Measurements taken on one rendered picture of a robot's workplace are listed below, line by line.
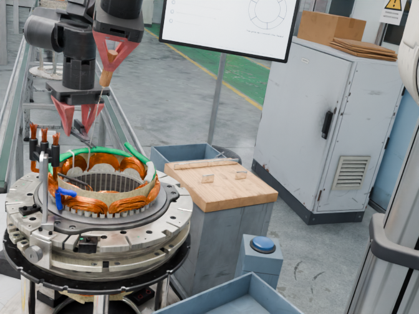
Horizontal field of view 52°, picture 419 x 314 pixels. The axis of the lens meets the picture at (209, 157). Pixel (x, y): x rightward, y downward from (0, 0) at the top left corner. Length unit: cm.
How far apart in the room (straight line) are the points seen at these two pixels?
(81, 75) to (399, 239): 58
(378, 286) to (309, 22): 297
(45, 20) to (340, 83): 226
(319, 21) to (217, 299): 294
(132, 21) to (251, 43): 113
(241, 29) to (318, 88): 142
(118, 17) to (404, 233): 49
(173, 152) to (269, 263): 47
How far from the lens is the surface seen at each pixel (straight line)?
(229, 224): 94
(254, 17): 174
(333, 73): 295
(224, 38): 174
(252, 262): 80
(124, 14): 63
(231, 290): 68
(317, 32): 344
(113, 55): 69
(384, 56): 302
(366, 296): 69
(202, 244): 93
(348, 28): 340
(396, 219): 65
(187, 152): 117
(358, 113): 298
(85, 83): 82
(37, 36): 84
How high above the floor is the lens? 147
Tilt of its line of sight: 21 degrees down
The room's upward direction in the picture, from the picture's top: 9 degrees clockwise
